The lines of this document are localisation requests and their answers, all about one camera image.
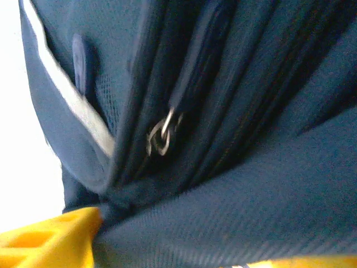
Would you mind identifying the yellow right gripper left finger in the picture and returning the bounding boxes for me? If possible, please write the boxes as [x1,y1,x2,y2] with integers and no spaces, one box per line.
[0,207,104,268]

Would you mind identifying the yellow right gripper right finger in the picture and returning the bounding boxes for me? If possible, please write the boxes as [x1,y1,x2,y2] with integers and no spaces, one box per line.
[247,253,357,268]

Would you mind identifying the navy blue backpack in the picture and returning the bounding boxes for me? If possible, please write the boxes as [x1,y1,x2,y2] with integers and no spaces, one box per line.
[18,0,357,266]

